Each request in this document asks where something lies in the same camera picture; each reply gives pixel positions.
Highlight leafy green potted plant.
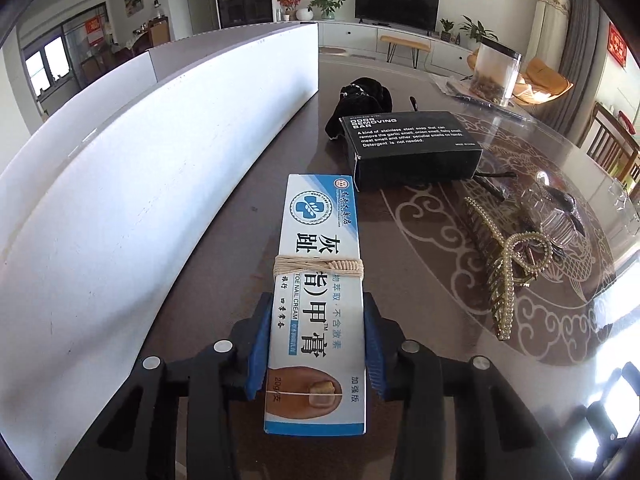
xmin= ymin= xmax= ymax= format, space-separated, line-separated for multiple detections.
xmin=307 ymin=0 xmax=346 ymax=22

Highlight clear patterned hair claw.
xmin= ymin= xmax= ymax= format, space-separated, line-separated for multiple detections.
xmin=517 ymin=170 xmax=587 ymax=246

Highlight white television cabinet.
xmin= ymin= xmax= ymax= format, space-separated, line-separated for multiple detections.
xmin=317 ymin=21 xmax=481 ymax=68

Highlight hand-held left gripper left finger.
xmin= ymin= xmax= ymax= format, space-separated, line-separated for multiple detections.
xmin=57 ymin=292 xmax=275 ymax=480

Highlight black television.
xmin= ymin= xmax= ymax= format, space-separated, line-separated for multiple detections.
xmin=355 ymin=0 xmax=441 ymax=31

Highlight black frame eyeglasses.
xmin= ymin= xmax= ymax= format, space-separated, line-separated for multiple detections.
xmin=472 ymin=170 xmax=518 ymax=203

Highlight red flower bouquet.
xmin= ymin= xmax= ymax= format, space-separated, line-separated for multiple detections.
xmin=276 ymin=0 xmax=306 ymax=22

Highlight large potted plant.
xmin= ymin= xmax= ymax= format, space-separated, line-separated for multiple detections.
xmin=459 ymin=15 xmax=499 ymax=45

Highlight wooden slatted chair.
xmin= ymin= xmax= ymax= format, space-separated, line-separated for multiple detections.
xmin=585 ymin=102 xmax=640 ymax=183

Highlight window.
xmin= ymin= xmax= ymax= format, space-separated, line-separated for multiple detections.
xmin=24 ymin=35 xmax=68 ymax=92

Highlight clear plastic bag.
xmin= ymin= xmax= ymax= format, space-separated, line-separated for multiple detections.
xmin=430 ymin=72 xmax=473 ymax=98

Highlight wooden bench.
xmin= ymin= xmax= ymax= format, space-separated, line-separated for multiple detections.
xmin=379 ymin=35 xmax=432 ymax=68

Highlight blue white cream box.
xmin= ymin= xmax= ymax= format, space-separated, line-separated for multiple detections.
xmin=264 ymin=174 xmax=368 ymax=436

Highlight black velvet pouch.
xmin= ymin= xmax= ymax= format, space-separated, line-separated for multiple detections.
xmin=325 ymin=77 xmax=393 ymax=140

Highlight grey curtain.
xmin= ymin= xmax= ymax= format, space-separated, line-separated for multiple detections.
xmin=555 ymin=0 xmax=608 ymax=146

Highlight black cardboard box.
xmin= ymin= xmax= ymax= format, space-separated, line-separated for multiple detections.
xmin=339 ymin=111 xmax=483 ymax=192

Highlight pearl gold hair claw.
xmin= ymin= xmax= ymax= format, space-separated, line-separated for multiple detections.
xmin=462 ymin=195 xmax=555 ymax=342

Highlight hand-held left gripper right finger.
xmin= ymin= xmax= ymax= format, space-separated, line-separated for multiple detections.
xmin=364 ymin=291 xmax=575 ymax=480

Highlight clear jar black lid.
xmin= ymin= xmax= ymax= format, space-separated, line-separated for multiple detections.
xmin=470 ymin=37 xmax=522 ymax=106

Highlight red wall decoration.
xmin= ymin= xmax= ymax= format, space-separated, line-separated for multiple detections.
xmin=607 ymin=22 xmax=628 ymax=68

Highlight clear glassware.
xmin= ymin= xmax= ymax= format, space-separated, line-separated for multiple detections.
xmin=602 ymin=180 xmax=640 ymax=221

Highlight cream covered air conditioner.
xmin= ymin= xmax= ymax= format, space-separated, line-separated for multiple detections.
xmin=525 ymin=0 xmax=571 ymax=68

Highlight brown patterned desktop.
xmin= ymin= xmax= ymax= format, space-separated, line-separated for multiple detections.
xmin=150 ymin=47 xmax=640 ymax=480

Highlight white divider board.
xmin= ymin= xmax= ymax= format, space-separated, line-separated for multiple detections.
xmin=0 ymin=22 xmax=321 ymax=463

